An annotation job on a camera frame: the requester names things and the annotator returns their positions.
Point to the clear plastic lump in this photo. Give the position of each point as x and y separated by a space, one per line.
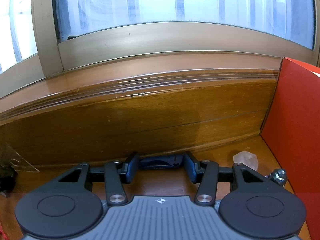
246 160

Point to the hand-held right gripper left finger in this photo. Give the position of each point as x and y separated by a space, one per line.
132 166

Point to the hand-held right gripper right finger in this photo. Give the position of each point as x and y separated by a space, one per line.
190 166

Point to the large red cardboard box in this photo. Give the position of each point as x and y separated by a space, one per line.
297 130

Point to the blue utility knife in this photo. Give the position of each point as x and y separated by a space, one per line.
162 162

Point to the small purple black gadget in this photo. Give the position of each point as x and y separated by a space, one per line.
278 176

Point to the wooden desktop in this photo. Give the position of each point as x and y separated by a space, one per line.
160 182

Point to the dark transparent plastic cover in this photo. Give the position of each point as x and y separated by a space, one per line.
17 160

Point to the metal framed window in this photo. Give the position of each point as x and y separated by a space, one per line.
150 5

